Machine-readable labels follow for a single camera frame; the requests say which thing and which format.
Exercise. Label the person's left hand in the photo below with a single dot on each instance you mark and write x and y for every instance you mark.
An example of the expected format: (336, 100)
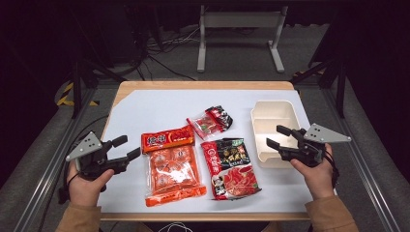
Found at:
(85, 190)

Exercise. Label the black tripod stand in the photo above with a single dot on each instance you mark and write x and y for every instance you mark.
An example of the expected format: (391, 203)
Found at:
(340, 87)
(76, 87)

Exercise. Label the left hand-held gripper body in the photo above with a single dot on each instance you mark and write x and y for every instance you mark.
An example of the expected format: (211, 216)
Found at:
(87, 146)

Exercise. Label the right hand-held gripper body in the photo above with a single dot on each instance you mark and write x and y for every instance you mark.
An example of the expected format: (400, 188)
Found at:
(311, 146)

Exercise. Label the red and black seasoning packet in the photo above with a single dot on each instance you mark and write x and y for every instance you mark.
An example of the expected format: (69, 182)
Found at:
(230, 167)

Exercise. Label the aluminium rail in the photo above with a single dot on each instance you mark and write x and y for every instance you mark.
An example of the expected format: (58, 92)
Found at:
(48, 174)
(364, 167)

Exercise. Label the small red clear packet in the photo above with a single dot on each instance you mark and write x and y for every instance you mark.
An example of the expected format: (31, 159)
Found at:
(209, 122)

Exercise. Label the white table mat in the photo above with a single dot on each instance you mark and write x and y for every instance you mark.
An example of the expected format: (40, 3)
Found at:
(167, 106)

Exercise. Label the cream divided container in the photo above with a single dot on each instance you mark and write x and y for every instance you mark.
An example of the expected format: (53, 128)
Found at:
(267, 112)

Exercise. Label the person's right hand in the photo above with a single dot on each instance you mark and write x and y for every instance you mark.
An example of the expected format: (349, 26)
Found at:
(314, 179)

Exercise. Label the large orange seasoning packet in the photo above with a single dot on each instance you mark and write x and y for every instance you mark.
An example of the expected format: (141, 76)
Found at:
(172, 167)

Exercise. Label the yellow and black floor tape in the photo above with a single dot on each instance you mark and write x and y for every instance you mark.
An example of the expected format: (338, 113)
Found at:
(64, 98)

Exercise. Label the grey metal stand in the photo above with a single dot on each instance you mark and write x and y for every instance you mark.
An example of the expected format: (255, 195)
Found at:
(240, 19)

